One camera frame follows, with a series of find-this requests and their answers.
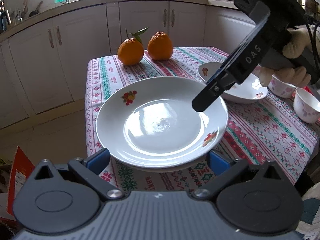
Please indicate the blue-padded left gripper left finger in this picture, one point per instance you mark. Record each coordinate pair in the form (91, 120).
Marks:
(98, 161)

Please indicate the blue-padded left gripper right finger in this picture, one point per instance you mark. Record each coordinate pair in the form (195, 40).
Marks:
(217, 162)

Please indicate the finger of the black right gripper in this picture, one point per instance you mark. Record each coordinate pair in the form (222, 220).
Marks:
(208, 97)

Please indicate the white floral shallow bowl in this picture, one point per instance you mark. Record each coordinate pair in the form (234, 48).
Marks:
(249, 91)

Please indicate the pink floral small bowl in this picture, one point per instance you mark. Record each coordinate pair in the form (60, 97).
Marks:
(280, 88)

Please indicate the white floral plate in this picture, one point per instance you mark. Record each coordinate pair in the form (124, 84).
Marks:
(151, 123)

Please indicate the white kitchen cabinets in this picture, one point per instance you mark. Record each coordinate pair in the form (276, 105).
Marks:
(44, 66)

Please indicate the gloved right hand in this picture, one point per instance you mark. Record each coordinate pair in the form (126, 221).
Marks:
(297, 55)

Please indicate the white plate underneath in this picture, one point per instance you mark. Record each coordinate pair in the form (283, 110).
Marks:
(168, 169)

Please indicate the steel cooking pot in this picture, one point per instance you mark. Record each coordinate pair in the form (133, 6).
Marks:
(311, 7)

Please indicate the patterned christmas tablecloth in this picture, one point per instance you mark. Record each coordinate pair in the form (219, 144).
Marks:
(266, 129)

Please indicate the wrinkled orange fruit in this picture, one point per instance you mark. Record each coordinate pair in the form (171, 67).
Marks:
(160, 47)

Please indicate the red cardboard box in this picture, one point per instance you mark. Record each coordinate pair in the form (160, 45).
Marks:
(21, 169)

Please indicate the orange with green leaves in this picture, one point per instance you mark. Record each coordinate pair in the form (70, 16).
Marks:
(131, 51)

